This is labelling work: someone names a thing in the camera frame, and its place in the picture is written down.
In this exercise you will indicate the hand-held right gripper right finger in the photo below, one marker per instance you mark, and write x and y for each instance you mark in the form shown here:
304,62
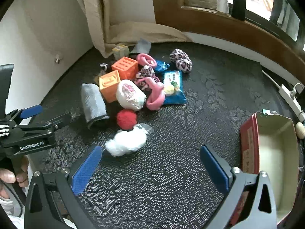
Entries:
214,171

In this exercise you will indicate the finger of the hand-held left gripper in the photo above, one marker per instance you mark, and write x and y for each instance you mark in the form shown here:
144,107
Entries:
57,122
31,111

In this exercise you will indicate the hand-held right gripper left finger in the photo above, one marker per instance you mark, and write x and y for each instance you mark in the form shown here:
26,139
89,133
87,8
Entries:
85,169

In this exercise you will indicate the red tin container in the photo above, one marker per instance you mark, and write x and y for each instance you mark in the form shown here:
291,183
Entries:
269,152

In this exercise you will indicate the light orange toy cube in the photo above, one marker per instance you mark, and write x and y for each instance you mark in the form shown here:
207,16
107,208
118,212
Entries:
108,88

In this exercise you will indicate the black sock with white stripe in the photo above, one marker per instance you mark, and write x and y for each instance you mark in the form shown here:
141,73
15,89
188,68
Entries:
104,68

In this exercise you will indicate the orange cube with grid holes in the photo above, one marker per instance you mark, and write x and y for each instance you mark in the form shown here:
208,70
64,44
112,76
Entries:
124,70

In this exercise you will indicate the yellow and white box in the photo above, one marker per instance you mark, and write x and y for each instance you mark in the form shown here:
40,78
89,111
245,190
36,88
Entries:
120,52

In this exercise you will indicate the leopard sock with pink band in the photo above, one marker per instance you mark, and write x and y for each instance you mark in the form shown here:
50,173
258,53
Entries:
146,72

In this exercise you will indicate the leopard print sock bundle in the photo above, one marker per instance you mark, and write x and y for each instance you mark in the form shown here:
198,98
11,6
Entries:
181,62

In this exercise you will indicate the person's left forearm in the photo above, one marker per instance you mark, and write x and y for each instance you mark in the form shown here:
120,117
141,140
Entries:
6,205

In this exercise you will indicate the person's left hand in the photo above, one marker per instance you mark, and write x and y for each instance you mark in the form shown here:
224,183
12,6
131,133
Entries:
22,174

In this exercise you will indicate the grey rolled towel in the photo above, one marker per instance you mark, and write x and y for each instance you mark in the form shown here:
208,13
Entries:
93,102

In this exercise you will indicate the white fluffy ball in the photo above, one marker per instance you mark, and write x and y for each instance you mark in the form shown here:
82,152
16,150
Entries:
126,142

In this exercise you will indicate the red yarn ball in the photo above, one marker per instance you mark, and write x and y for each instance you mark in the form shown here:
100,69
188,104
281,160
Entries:
126,119

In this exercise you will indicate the clear plastic wrapper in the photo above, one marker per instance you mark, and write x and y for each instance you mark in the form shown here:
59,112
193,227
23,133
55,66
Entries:
145,128

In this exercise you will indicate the white wrapped bundle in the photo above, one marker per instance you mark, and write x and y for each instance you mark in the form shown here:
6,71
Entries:
129,95

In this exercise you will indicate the beige wooden egg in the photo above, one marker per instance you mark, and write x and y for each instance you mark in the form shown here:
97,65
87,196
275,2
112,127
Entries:
300,130

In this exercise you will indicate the white power strip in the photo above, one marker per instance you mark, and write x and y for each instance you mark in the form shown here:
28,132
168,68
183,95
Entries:
289,99

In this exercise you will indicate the beige curtain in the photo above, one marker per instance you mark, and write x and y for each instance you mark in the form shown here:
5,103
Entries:
95,16

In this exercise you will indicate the grey cloth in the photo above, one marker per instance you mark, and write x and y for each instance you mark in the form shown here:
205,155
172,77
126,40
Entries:
143,45

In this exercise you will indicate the small blue snack packet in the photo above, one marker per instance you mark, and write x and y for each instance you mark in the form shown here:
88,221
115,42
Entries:
162,67

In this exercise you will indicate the black box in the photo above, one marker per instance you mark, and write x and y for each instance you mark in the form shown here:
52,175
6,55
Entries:
238,8

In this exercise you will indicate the white paper cup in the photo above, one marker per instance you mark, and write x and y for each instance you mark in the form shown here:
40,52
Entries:
222,2

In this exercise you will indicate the white wall plug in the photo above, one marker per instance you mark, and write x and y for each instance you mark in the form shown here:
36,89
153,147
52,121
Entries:
58,59

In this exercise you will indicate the wooden window frame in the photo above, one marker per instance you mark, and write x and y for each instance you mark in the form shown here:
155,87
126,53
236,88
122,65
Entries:
214,28

